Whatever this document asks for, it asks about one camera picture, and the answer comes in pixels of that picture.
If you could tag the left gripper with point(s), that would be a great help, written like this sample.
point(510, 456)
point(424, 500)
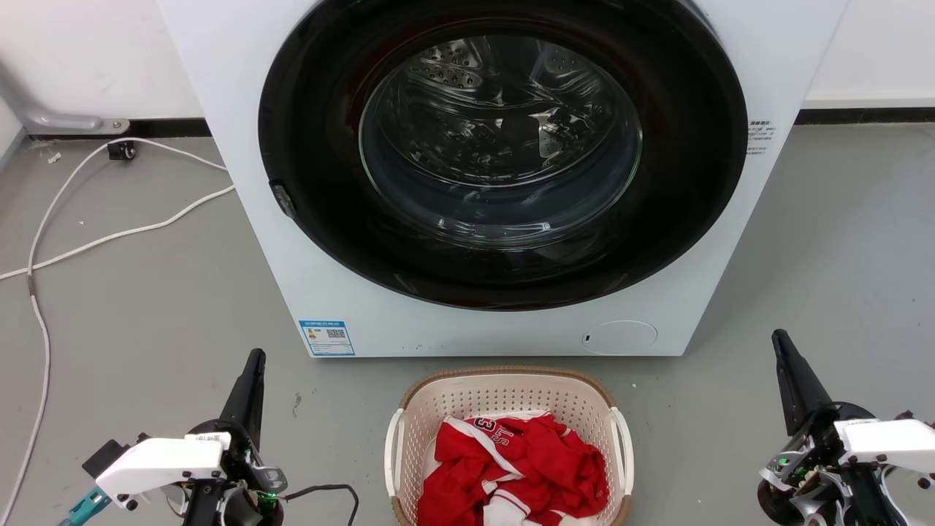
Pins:
point(161, 464)

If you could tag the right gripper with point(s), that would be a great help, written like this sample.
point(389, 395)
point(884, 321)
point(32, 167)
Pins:
point(876, 446)

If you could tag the beige perforated laundry basket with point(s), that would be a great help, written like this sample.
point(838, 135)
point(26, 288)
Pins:
point(504, 398)

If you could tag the blue energy label sticker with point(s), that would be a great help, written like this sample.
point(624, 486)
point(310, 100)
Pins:
point(327, 337)

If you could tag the round white filter cover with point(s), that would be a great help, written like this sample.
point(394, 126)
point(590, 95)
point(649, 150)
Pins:
point(621, 337)

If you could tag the black round washer door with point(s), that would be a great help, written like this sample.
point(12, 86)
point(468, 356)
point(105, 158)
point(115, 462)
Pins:
point(679, 183)

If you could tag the black text warning label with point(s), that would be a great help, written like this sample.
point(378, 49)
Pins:
point(760, 137)

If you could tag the red and white jersey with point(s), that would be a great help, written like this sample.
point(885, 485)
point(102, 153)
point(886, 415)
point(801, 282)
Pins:
point(540, 460)

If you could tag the small black floor plug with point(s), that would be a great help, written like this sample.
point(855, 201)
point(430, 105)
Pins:
point(121, 150)

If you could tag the white front-load washing machine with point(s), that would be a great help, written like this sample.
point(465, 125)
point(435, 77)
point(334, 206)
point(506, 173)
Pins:
point(248, 88)

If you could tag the stainless steel washer drum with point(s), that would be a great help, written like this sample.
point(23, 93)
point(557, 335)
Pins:
point(497, 124)

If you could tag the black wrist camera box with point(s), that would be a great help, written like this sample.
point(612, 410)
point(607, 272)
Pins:
point(106, 454)

